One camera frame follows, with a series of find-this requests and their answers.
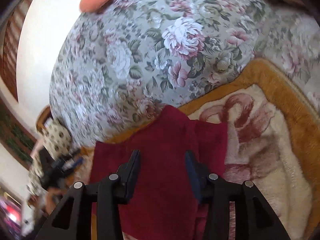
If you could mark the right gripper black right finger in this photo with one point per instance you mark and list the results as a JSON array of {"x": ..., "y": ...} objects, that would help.
[{"x": 235, "y": 211}]

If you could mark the floral grey quilt bundle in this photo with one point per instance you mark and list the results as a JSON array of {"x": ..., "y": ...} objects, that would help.
[{"x": 118, "y": 67}]

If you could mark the cream dotted pillow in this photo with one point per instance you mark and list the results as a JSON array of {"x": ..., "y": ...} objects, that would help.
[{"x": 56, "y": 142}]

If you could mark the person's left hand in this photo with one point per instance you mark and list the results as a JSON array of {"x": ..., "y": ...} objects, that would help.
[{"x": 53, "y": 193}]

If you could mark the dark red long-sleeve shirt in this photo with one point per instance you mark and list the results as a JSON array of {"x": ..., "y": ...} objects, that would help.
[{"x": 163, "y": 205}]

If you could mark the fleece blanket with orange border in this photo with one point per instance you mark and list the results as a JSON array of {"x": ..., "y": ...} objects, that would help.
[{"x": 273, "y": 140}]

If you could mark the floral bed sheet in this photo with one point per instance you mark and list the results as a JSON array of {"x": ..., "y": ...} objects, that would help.
[{"x": 289, "y": 38}]

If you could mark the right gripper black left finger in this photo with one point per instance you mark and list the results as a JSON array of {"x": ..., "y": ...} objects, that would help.
[{"x": 72, "y": 217}]

